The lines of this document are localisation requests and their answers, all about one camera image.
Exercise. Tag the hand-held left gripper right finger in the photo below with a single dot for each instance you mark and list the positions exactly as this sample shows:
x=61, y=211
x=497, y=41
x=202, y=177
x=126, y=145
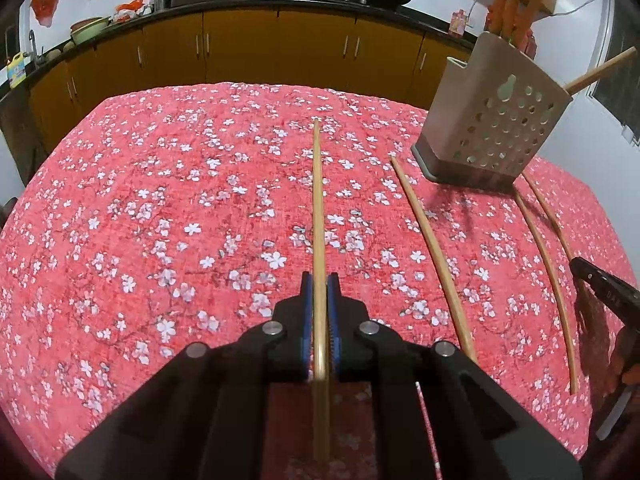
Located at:
x=334, y=345

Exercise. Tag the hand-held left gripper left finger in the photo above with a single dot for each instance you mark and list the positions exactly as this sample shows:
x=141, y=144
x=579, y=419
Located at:
x=306, y=340

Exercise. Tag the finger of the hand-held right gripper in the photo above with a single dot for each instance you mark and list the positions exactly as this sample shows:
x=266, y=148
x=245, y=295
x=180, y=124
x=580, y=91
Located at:
x=587, y=272

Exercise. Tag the beige perforated utensil holder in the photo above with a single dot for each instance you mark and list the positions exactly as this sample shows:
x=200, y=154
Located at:
x=500, y=125

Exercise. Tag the red floral tablecloth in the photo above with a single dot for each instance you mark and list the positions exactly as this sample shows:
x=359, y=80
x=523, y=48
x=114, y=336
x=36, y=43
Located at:
x=150, y=210

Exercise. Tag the pink carton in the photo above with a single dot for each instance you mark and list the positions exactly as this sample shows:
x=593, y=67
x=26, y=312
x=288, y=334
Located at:
x=457, y=24

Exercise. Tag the wooden base cabinets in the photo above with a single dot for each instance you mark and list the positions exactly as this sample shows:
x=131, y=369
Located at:
x=240, y=45

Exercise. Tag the orange plastic bag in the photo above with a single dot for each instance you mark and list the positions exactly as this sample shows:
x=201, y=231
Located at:
x=130, y=8

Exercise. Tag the green basin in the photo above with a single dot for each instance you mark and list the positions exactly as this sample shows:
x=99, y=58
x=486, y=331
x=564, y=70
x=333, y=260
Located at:
x=90, y=32

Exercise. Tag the yellow detergent bottle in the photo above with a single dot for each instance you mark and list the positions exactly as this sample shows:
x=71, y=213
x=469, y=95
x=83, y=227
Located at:
x=16, y=70

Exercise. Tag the metal faucet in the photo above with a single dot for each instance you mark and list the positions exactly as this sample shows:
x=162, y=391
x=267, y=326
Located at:
x=32, y=42

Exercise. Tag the hanging red plastic bag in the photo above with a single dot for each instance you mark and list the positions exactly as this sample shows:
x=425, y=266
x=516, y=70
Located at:
x=46, y=2

